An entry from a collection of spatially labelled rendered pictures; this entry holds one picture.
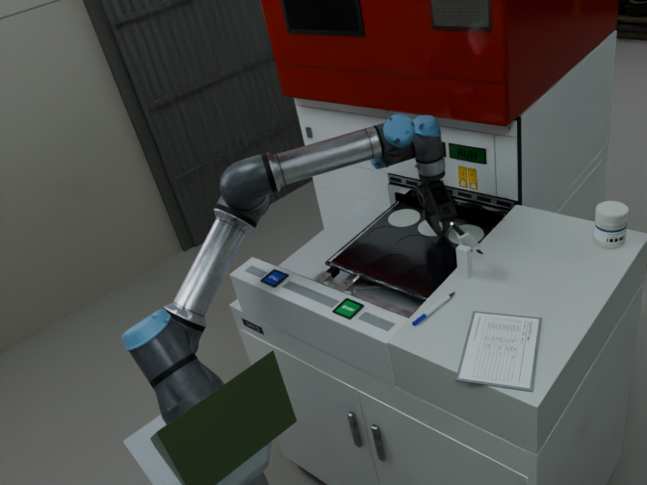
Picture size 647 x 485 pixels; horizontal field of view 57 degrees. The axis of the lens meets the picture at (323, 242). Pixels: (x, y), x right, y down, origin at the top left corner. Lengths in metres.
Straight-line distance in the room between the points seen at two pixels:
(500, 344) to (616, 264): 0.38
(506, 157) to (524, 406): 0.73
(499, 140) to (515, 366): 0.67
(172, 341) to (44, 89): 2.11
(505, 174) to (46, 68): 2.29
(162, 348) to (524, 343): 0.77
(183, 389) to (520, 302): 0.77
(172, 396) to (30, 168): 2.15
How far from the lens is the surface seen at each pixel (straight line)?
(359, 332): 1.41
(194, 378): 1.36
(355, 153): 1.42
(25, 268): 3.49
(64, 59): 3.29
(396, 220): 1.87
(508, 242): 1.62
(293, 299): 1.54
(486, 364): 1.29
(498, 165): 1.73
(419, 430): 1.54
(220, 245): 1.51
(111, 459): 2.75
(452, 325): 1.38
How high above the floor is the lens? 1.91
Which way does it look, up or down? 33 degrees down
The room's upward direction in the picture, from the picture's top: 13 degrees counter-clockwise
